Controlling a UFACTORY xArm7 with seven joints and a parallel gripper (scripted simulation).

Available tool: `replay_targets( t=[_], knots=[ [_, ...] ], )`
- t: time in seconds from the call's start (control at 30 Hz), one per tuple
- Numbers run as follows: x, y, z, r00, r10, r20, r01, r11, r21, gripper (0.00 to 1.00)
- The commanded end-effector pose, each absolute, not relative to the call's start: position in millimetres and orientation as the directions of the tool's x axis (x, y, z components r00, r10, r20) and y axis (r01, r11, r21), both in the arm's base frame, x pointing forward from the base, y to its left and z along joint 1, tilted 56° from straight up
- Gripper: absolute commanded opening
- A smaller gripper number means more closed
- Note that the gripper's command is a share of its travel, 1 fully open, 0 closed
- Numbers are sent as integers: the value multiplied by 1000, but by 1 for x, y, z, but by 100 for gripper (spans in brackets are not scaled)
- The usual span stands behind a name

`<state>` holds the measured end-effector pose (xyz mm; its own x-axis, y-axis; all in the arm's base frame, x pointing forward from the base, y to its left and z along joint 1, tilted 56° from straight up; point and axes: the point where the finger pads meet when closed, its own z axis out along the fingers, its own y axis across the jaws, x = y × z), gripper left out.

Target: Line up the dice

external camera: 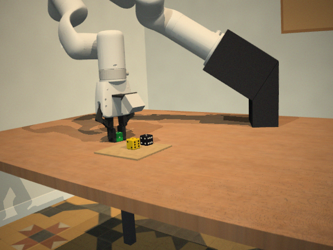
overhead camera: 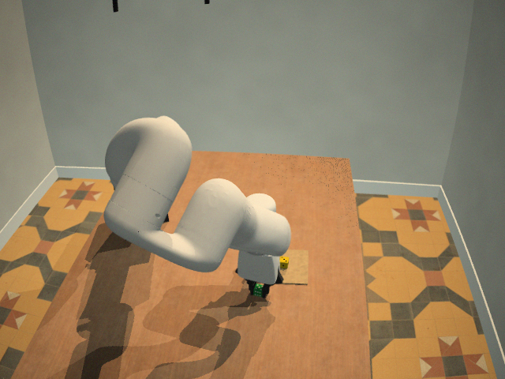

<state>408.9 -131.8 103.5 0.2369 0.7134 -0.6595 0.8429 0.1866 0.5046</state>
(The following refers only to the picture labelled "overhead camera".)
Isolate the yellow die with black pips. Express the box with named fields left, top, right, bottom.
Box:
left=279, top=257, right=289, bottom=268

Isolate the green die with white pips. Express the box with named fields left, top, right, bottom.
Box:
left=253, top=284, right=263, bottom=297

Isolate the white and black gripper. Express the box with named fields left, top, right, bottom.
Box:
left=235, top=250, right=283, bottom=298

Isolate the beige flat mat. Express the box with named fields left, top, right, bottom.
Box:
left=280, top=250, right=309, bottom=285

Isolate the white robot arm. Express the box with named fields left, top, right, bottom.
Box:
left=103, top=116, right=291, bottom=272

